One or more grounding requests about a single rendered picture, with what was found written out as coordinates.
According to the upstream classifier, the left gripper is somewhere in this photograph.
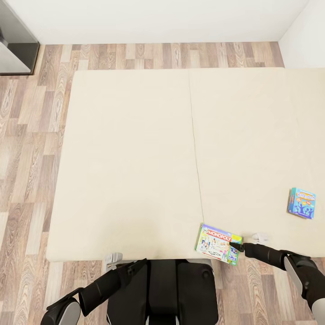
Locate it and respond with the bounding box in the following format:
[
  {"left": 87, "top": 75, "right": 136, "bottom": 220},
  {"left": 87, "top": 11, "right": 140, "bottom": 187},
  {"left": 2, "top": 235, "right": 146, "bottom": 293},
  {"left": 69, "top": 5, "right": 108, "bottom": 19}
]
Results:
[{"left": 94, "top": 258, "right": 148, "bottom": 304}]

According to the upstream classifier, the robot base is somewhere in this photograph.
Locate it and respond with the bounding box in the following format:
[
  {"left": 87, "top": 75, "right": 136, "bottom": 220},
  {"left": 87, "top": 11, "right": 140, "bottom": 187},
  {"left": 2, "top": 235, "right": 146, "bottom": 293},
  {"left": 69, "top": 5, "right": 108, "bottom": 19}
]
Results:
[{"left": 107, "top": 259, "right": 218, "bottom": 325}]

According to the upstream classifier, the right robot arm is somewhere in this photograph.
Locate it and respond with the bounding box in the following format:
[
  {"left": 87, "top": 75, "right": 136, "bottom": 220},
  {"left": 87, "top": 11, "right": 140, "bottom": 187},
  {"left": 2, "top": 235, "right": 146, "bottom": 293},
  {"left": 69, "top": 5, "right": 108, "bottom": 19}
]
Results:
[{"left": 229, "top": 232, "right": 325, "bottom": 325}]

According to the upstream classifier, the board game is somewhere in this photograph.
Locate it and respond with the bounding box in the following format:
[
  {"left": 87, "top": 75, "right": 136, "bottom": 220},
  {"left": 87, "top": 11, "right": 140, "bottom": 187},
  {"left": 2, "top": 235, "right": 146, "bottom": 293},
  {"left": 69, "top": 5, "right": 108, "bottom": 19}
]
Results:
[
  {"left": 195, "top": 223, "right": 242, "bottom": 266},
  {"left": 288, "top": 187, "right": 316, "bottom": 220}
]

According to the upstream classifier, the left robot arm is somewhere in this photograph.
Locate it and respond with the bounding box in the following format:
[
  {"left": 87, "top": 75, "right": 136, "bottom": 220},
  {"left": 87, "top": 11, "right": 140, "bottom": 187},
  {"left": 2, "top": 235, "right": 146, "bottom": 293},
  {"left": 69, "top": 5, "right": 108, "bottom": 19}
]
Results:
[{"left": 40, "top": 252, "right": 148, "bottom": 325}]

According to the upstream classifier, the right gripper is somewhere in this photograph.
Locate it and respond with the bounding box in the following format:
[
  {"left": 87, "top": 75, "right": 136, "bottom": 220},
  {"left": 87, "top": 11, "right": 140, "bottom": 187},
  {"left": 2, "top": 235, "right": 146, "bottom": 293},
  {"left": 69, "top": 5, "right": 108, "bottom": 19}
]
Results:
[{"left": 229, "top": 242, "right": 274, "bottom": 265}]

